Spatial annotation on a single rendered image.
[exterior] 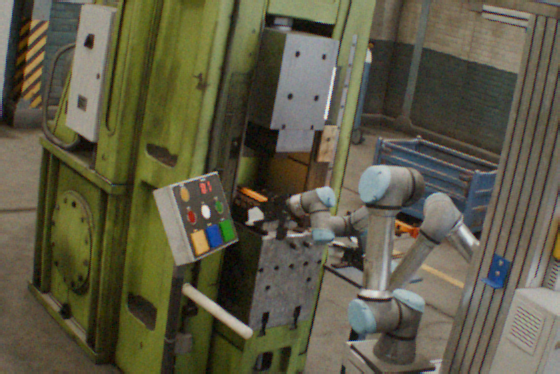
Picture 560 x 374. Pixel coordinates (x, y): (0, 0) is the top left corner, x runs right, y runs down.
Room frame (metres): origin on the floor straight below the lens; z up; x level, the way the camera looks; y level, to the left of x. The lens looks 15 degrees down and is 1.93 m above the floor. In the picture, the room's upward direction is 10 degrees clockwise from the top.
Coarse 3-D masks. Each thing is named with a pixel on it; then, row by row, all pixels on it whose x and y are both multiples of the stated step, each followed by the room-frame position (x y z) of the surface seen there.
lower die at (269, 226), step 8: (240, 184) 3.48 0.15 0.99; (240, 192) 3.34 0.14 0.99; (256, 192) 3.39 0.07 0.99; (248, 200) 3.24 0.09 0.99; (256, 200) 3.25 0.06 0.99; (232, 208) 3.21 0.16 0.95; (240, 208) 3.17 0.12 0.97; (248, 208) 3.15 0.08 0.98; (248, 216) 3.12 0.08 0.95; (264, 224) 3.06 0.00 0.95; (272, 224) 3.09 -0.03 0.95; (296, 224) 3.18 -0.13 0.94
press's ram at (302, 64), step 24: (264, 48) 3.11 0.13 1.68; (288, 48) 3.03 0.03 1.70; (312, 48) 3.12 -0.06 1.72; (336, 48) 3.21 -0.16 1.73; (264, 72) 3.09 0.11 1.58; (288, 72) 3.05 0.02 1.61; (312, 72) 3.13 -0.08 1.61; (264, 96) 3.07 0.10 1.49; (288, 96) 3.06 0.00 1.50; (312, 96) 3.15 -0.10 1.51; (264, 120) 3.05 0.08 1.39; (288, 120) 3.08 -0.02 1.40; (312, 120) 3.17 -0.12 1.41
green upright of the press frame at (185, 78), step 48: (192, 0) 3.20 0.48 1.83; (192, 48) 3.15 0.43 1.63; (240, 48) 3.05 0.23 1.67; (192, 96) 3.00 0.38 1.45; (240, 96) 3.08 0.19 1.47; (144, 144) 3.23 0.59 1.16; (192, 144) 2.96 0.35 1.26; (240, 144) 3.11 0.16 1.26; (144, 192) 3.25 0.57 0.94; (144, 240) 3.25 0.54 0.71; (144, 288) 3.21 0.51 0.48; (144, 336) 3.08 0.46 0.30; (192, 336) 3.04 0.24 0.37
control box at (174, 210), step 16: (208, 176) 2.76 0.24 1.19; (160, 192) 2.53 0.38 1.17; (176, 192) 2.54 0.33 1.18; (192, 192) 2.62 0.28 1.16; (208, 192) 2.71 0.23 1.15; (160, 208) 2.53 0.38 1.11; (176, 208) 2.50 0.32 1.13; (192, 208) 2.58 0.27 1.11; (208, 208) 2.67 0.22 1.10; (224, 208) 2.77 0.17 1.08; (176, 224) 2.50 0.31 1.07; (192, 224) 2.54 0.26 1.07; (208, 224) 2.63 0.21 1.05; (176, 240) 2.50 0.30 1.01; (192, 240) 2.50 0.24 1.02; (176, 256) 2.49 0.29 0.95; (192, 256) 2.47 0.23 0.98
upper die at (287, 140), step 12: (252, 132) 3.17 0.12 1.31; (264, 132) 3.12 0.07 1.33; (276, 132) 3.06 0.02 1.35; (288, 132) 3.08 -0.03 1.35; (300, 132) 3.13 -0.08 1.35; (312, 132) 3.18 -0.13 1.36; (264, 144) 3.11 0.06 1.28; (276, 144) 3.05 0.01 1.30; (288, 144) 3.09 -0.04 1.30; (300, 144) 3.14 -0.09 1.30; (312, 144) 3.18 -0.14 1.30
